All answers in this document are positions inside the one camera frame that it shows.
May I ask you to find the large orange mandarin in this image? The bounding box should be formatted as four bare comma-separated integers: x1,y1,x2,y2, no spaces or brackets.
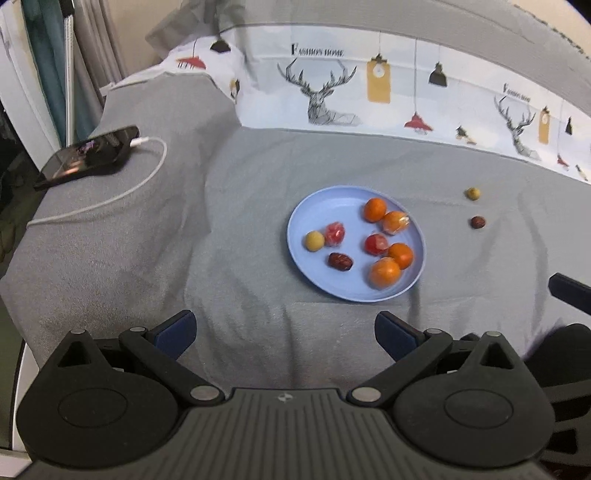
369,257,402,289

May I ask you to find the small orange kumquat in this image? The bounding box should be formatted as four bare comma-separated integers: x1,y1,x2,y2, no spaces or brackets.
387,243,415,270

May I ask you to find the dark red jujube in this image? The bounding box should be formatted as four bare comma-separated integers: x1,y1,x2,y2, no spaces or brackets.
328,252,353,272
470,216,486,230

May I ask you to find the small orange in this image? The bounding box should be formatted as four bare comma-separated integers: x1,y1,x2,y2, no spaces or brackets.
381,211,411,235

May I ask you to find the small red fruit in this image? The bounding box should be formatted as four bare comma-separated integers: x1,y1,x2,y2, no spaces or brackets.
324,222,346,247

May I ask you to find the yellow-green round fruit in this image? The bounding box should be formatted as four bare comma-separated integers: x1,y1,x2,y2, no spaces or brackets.
304,230,325,252
465,187,481,201

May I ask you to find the grey patterned sofa cover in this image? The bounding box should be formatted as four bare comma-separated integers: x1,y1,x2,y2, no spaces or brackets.
0,0,591,398

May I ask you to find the light blue round plate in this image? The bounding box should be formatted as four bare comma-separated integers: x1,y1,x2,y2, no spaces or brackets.
287,185,426,303

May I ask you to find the black smartphone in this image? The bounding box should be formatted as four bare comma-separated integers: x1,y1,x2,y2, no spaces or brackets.
34,126,139,191

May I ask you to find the grey curtain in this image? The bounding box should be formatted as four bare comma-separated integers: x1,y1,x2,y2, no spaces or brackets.
73,0,129,110

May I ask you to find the white charging cable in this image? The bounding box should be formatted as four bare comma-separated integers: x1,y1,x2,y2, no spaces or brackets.
26,135,168,227

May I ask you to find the white door frame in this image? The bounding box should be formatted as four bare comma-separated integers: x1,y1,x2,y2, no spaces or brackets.
0,1,61,170

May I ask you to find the braided metal hose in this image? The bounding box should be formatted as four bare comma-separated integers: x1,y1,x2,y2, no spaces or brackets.
63,0,76,146

